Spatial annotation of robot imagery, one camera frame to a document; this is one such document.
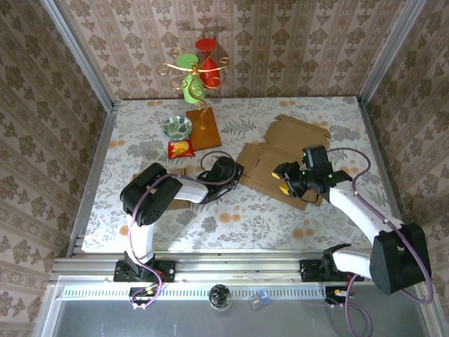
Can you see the small clear plastic box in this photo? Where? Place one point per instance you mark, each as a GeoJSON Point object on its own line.
{"type": "Point", "coordinates": [255, 302]}

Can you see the red wine glass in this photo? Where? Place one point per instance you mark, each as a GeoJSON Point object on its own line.
{"type": "Point", "coordinates": [206, 45]}

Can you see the aluminium side rail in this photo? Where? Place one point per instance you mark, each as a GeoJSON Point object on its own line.
{"type": "Point", "coordinates": [101, 147]}
{"type": "Point", "coordinates": [375, 140]}

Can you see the black power connector box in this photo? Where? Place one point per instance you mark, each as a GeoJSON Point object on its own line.
{"type": "Point", "coordinates": [140, 295]}
{"type": "Point", "coordinates": [333, 294]}

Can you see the leaf pattern bowl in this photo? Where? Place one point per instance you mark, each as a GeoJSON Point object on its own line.
{"type": "Point", "coordinates": [177, 127]}

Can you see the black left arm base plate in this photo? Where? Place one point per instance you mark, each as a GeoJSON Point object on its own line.
{"type": "Point", "coordinates": [165, 270]}

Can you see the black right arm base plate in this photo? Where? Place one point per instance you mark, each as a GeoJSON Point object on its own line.
{"type": "Point", "coordinates": [310, 270]}

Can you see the aluminium front rail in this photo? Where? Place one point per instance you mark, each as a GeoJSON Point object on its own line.
{"type": "Point", "coordinates": [238, 267]}

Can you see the small blue plastic box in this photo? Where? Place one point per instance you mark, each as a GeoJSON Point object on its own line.
{"type": "Point", "coordinates": [264, 297]}

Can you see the aluminium corner post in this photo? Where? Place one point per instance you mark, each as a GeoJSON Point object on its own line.
{"type": "Point", "coordinates": [389, 52]}
{"type": "Point", "coordinates": [79, 52]}

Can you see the green wine glass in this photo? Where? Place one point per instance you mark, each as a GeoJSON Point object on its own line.
{"type": "Point", "coordinates": [186, 61]}

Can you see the red snack packet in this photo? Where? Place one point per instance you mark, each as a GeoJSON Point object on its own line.
{"type": "Point", "coordinates": [180, 149]}

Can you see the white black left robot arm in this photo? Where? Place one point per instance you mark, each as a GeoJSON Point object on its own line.
{"type": "Point", "coordinates": [189, 189]}

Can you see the round metal tin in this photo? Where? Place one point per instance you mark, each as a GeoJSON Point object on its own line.
{"type": "Point", "coordinates": [220, 298]}

